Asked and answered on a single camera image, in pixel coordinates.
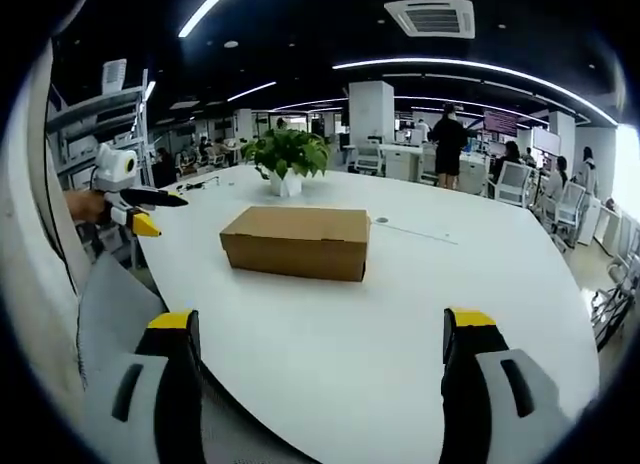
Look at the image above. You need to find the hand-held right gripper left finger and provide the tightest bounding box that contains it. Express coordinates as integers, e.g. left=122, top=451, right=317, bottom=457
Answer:
left=82, top=308, right=205, bottom=464

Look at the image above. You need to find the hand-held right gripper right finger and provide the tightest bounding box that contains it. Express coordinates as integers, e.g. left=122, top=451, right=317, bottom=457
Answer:
left=438, top=306, right=574, bottom=464

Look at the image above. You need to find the brown cardboard shoe box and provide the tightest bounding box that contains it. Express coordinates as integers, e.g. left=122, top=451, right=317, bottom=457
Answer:
left=218, top=205, right=372, bottom=284

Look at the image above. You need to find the person's left hand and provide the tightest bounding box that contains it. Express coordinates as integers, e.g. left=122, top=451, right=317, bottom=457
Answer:
left=63, top=189, right=109, bottom=220

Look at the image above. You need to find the grey metal shelf rack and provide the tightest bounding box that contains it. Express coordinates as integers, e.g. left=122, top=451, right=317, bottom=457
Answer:
left=45, top=67, right=151, bottom=198

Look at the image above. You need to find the grey mesh office chair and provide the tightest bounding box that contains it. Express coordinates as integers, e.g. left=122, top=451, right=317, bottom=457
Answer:
left=77, top=252, right=314, bottom=464

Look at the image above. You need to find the person's light shirt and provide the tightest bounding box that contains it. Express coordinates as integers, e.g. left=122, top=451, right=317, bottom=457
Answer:
left=0, top=33, right=92, bottom=435

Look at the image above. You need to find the green potted plant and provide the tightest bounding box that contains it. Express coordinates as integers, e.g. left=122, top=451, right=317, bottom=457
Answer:
left=240, top=128, right=333, bottom=199

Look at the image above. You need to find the long ceiling light strip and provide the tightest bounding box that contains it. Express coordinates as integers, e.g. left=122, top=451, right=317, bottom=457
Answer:
left=331, top=57, right=619, bottom=126
left=177, top=0, right=241, bottom=39

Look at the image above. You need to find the white office chair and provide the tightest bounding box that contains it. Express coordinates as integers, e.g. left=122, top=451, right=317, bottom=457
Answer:
left=547, top=181, right=589, bottom=250
left=355, top=142, right=385, bottom=178
left=487, top=161, right=535, bottom=209

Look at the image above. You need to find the white square pillar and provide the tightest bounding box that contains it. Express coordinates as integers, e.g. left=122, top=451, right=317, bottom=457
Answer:
left=347, top=80, right=396, bottom=148

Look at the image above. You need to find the ceiling air conditioner unit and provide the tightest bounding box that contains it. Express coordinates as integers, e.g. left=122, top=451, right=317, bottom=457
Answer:
left=383, top=0, right=477, bottom=41

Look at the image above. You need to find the black cable on table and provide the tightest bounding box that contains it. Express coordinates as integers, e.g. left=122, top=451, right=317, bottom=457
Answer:
left=174, top=175, right=222, bottom=192

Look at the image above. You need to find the purple wall screen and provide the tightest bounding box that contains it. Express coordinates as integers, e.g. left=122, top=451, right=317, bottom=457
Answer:
left=482, top=110, right=519, bottom=136

